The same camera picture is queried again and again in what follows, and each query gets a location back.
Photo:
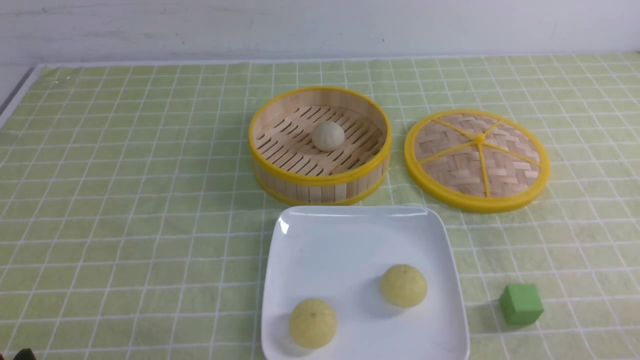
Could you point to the bamboo steamer basket yellow rim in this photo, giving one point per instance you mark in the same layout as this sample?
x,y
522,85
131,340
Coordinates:
x,y
292,170

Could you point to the green checkered tablecloth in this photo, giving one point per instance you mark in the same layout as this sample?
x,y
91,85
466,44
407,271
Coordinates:
x,y
132,225

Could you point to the white square plate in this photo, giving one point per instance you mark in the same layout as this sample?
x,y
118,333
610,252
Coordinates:
x,y
339,254

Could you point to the yellow steamed bun right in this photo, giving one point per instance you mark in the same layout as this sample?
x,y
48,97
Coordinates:
x,y
404,286

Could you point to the woven bamboo steamer lid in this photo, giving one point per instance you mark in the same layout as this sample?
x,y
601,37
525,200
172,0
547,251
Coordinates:
x,y
476,161

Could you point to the yellow steamed bun left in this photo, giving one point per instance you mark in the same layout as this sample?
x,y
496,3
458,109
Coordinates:
x,y
313,323

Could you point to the green cube block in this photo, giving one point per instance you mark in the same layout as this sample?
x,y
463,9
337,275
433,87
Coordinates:
x,y
521,304

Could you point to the yellow steamed bun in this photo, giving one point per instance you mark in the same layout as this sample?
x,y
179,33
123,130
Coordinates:
x,y
404,286
313,323

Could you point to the white steamed bun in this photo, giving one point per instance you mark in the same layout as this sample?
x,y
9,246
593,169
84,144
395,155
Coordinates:
x,y
328,136

